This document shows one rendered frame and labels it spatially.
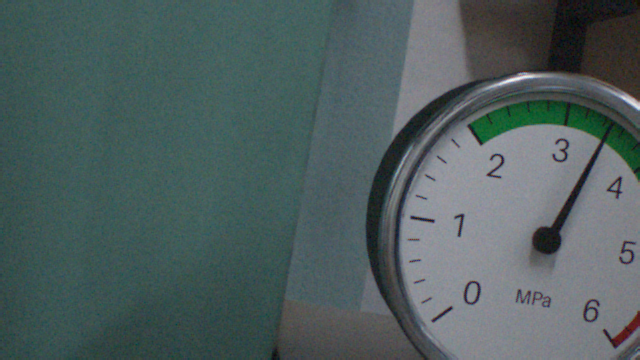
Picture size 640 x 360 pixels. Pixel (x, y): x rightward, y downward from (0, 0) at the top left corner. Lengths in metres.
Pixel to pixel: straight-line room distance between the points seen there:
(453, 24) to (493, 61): 0.12
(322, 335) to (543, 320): 0.10
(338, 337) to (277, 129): 0.06
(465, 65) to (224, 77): 2.48
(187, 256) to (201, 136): 0.03
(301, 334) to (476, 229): 0.10
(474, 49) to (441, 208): 2.53
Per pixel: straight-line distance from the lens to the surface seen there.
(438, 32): 2.76
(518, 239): 0.24
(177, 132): 0.30
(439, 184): 0.24
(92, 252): 0.30
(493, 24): 2.78
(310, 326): 0.35
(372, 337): 0.35
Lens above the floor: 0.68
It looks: 3 degrees down
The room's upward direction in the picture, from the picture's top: 10 degrees clockwise
